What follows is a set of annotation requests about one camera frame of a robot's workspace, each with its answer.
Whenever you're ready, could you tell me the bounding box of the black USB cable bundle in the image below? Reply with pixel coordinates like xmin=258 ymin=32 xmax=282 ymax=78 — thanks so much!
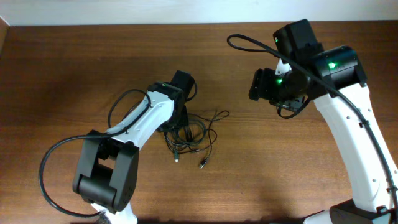
xmin=163 ymin=109 xmax=231 ymax=170

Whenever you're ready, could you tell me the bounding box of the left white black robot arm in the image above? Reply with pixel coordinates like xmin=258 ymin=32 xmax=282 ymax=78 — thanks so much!
xmin=72 ymin=70 xmax=195 ymax=223

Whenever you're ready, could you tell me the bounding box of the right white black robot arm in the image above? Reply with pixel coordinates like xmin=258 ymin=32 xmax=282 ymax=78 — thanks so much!
xmin=249 ymin=19 xmax=397 ymax=223

